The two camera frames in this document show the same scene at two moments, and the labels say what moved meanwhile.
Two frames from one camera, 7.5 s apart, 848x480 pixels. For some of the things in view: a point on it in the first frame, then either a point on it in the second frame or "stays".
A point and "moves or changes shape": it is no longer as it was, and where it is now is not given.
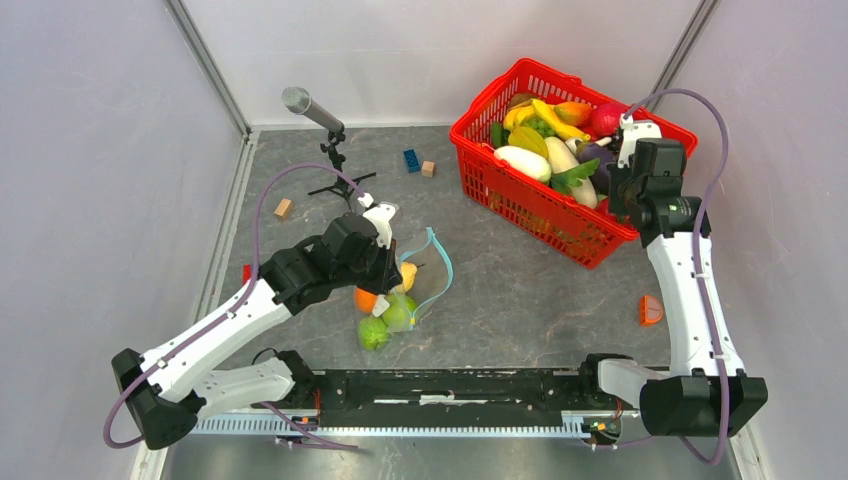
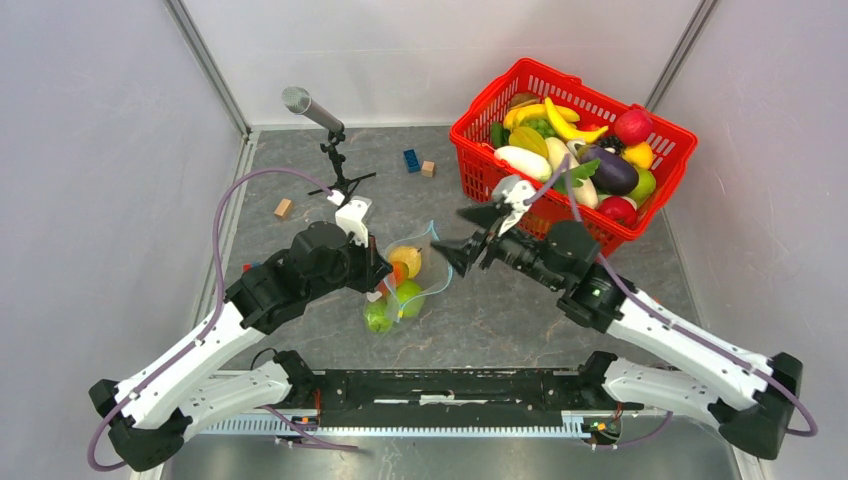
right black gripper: (617, 174) to (491, 215)
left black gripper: (389, 276) stays
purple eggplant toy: (601, 176) stays
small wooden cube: (428, 168) stays
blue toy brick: (411, 161) stays
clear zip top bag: (425, 271) moves or changes shape
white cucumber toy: (525, 160) stays
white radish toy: (568, 175) stays
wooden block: (283, 208) stays
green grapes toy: (543, 128) stays
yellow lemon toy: (408, 271) to (408, 255)
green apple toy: (398, 315) to (410, 298)
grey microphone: (298, 100) stays
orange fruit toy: (365, 301) moves or changes shape
